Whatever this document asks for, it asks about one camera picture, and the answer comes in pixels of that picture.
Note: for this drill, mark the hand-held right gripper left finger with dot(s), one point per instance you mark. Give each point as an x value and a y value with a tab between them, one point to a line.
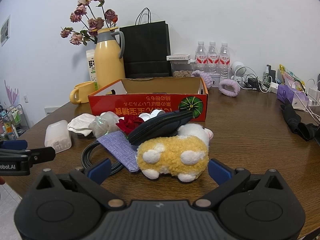
100	171

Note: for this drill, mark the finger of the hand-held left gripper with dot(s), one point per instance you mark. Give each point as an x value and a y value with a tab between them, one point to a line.
41	155
15	145

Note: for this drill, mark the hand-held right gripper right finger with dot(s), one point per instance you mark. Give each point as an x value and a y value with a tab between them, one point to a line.
220	171

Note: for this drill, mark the translucent plastic container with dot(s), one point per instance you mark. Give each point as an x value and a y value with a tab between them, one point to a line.
56	135

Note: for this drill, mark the purple woven cloth pouch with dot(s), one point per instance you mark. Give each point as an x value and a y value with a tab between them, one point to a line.
117	147

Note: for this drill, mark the iridescent plastic bag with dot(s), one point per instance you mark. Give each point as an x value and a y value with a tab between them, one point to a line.
102	127

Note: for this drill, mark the white cloth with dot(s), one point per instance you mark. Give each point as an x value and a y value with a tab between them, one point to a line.
80	125

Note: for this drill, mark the yellow white plush sheep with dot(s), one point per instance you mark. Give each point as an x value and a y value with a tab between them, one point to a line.
172	150

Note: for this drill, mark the red fabric rose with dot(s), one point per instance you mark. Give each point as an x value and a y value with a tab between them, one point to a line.
127	126

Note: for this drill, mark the dark blue zip pouch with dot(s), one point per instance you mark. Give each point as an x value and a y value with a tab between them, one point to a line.
160	127

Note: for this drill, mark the red cardboard box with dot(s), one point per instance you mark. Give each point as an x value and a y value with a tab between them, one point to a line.
150	103

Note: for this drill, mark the purple feather decoration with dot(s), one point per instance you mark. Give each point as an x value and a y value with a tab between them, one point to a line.
12	93

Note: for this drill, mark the yellow mug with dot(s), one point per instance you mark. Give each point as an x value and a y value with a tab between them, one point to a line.
85	92

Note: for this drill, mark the purple fluffy headband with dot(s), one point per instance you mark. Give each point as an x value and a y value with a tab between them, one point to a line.
233	85
207	78

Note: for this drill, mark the black folded umbrella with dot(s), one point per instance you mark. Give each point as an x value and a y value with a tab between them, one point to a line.
297	122

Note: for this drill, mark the small pale tin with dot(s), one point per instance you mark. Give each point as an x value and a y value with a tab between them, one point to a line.
214	78

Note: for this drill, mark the black power adapter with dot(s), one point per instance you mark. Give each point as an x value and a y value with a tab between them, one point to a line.
252	82

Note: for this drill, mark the white charger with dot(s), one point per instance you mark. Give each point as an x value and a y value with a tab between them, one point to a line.
273	88

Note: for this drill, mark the purple plastic bag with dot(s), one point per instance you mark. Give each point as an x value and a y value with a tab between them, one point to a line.
287	93

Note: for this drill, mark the white milk carton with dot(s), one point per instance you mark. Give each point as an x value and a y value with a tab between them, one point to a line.
91	65

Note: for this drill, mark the clear nut container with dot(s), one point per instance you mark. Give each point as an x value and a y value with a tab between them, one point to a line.
182	68

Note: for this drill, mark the yellow thermos jug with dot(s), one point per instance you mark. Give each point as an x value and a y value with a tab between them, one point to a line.
108	60

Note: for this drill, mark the colourful snack packets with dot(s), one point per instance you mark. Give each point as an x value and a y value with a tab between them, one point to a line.
290	76

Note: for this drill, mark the white flat box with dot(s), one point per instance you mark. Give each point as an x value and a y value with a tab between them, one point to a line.
178	57

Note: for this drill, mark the black paper bag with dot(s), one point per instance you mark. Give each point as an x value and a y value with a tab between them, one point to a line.
145	50

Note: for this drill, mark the dried rose bouquet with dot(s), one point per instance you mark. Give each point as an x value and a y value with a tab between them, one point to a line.
96	23

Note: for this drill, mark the white wall vent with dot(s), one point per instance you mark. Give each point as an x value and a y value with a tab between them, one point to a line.
52	111

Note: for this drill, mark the white wall outlet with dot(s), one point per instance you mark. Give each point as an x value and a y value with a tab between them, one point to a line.
25	98

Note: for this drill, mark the wall poster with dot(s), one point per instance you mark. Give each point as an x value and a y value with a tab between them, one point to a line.
4	30

